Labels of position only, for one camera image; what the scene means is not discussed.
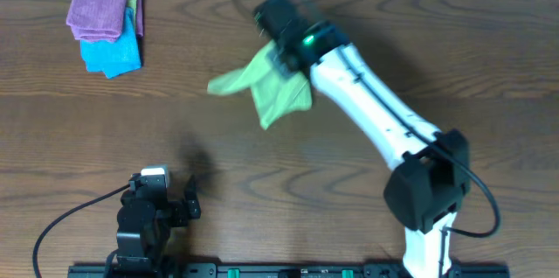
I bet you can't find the light green microfiber cloth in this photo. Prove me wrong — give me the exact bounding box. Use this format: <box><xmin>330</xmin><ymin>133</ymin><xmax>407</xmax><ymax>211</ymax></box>
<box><xmin>207</xmin><ymin>41</ymin><xmax>313</xmax><ymax>129</ymax></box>

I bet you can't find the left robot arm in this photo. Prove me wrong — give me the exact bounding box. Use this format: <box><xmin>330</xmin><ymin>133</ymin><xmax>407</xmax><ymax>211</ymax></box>
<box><xmin>116</xmin><ymin>173</ymin><xmax>201</xmax><ymax>277</ymax></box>

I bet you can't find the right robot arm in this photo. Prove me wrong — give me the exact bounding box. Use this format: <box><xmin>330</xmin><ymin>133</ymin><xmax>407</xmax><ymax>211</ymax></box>
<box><xmin>253</xmin><ymin>0</ymin><xmax>470</xmax><ymax>277</ymax></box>

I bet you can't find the blue folded cloth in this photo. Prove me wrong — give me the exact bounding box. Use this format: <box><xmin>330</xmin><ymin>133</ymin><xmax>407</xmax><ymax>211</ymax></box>
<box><xmin>80</xmin><ymin>7</ymin><xmax>141</xmax><ymax>79</ymax></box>

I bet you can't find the purple folded cloth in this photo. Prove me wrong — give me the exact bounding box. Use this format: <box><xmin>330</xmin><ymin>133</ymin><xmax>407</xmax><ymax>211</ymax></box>
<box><xmin>66</xmin><ymin>0</ymin><xmax>144</xmax><ymax>42</ymax></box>

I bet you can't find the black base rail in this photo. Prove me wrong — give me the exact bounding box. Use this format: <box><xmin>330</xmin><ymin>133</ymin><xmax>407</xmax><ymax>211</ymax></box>
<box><xmin>67</xmin><ymin>262</ymin><xmax>510</xmax><ymax>278</ymax></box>

